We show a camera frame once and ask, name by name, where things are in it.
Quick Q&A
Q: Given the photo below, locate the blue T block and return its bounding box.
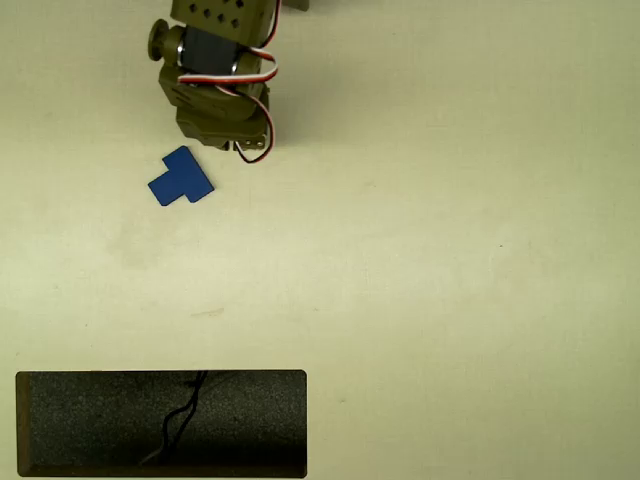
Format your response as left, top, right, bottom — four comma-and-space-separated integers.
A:
147, 145, 215, 207

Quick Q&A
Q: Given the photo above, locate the red white black servo cable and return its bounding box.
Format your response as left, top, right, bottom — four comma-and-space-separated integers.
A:
177, 0, 284, 165

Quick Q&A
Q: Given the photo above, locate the black rectangular foam tray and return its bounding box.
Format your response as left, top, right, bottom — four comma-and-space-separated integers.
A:
14, 369, 308, 479

